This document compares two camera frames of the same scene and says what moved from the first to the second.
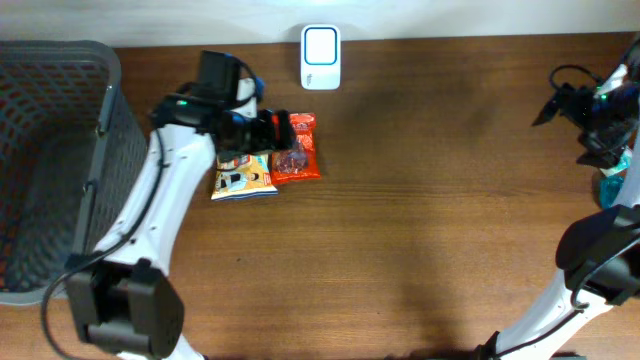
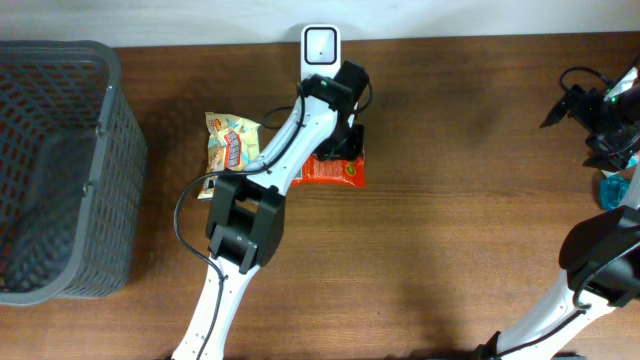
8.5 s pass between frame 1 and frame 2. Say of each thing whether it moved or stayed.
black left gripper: moved
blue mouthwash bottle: stayed
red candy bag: moved
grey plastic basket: stayed
